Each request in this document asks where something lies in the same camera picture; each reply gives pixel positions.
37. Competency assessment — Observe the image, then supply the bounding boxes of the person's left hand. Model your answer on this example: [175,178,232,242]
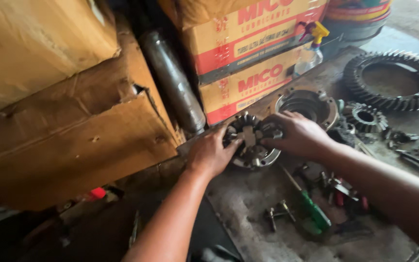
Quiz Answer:
[186,125,244,180]

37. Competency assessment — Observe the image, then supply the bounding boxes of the person's right hand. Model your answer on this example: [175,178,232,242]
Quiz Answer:
[260,111,335,162]

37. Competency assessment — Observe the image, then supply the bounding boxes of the differential gear assembly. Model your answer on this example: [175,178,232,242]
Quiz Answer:
[223,113,284,170]

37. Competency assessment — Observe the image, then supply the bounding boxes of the red printed cardboard carton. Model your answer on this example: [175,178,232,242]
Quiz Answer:
[159,0,329,85]
[199,43,314,126]

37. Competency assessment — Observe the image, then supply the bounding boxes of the grey metal cylinder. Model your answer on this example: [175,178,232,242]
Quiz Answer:
[142,31,207,136]

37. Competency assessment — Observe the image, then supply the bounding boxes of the small metal bolt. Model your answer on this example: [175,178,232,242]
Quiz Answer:
[265,207,279,233]
[279,199,297,223]

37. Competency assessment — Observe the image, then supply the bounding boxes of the round metal differential housing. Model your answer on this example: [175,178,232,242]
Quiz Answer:
[274,88,340,131]

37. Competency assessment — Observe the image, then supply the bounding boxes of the dark side gear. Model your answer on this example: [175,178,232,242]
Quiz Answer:
[328,118,357,148]

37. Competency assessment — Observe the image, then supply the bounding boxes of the clear spray bottle yellow nozzle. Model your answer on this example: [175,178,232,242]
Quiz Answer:
[293,21,330,78]

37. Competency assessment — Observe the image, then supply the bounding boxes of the small bevel gear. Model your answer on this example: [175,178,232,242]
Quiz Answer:
[345,103,389,134]

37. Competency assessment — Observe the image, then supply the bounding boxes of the small red cap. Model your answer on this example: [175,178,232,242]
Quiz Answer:
[88,187,107,201]

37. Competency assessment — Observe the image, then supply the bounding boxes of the large worn brown cardboard box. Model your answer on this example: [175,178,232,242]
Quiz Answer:
[0,16,185,212]

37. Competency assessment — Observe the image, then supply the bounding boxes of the stack of round tubs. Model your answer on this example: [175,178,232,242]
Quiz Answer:
[322,0,393,46]

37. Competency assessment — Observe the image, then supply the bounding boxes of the dark metal bar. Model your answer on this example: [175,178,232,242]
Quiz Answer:
[395,149,419,173]

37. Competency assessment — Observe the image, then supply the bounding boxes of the plain brown cardboard box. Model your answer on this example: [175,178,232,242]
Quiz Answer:
[0,0,121,119]

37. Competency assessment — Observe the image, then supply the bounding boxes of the green handled screwdriver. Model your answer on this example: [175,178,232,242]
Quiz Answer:
[279,164,332,235]

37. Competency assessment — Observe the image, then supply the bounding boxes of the red handled pliers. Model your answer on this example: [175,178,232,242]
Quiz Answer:
[320,172,370,212]

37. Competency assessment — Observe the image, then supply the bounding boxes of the large ring gear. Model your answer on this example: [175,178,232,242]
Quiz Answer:
[343,50,419,112]

